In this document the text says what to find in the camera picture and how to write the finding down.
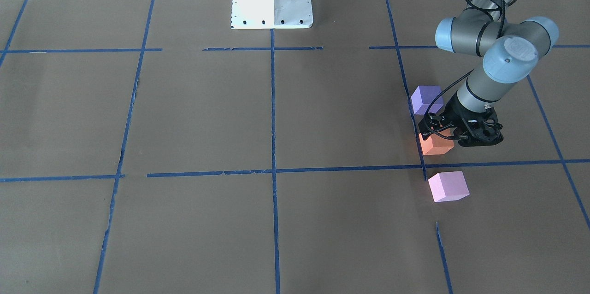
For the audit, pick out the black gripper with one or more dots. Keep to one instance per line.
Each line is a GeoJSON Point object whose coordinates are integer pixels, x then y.
{"type": "Point", "coordinates": [454, 113]}

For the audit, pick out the orange foam block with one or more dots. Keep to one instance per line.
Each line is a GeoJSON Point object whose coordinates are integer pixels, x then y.
{"type": "Point", "coordinates": [435, 145]}

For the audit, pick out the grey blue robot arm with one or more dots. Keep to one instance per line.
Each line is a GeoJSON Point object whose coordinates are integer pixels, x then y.
{"type": "Point", "coordinates": [509, 53]}

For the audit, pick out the purple foam block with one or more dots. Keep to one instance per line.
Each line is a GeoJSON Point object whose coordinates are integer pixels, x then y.
{"type": "Point", "coordinates": [422, 97]}

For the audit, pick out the pink foam block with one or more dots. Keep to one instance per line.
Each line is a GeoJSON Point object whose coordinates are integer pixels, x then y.
{"type": "Point", "coordinates": [448, 186]}

